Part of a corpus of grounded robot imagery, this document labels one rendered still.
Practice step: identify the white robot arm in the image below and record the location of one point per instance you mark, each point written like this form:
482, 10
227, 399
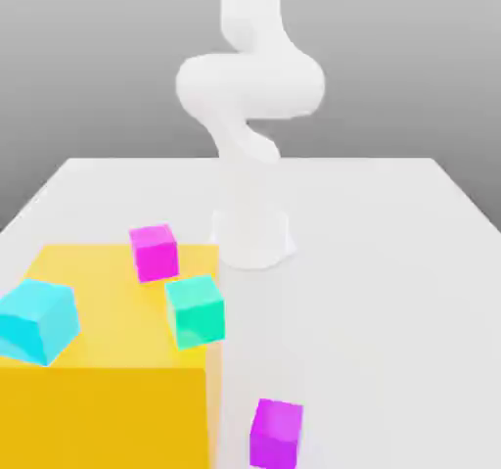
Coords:
250, 85

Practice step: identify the small magenta cube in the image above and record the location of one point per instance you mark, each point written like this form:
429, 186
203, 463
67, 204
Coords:
155, 255

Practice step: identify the small green cube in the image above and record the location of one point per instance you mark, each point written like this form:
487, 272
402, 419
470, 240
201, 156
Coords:
197, 314

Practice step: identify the small purple cube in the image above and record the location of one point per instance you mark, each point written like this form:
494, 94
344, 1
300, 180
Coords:
276, 433

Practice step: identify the small cyan cube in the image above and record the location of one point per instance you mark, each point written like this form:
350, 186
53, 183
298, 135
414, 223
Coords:
37, 320

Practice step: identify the large yellow box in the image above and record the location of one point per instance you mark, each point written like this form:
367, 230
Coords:
101, 406

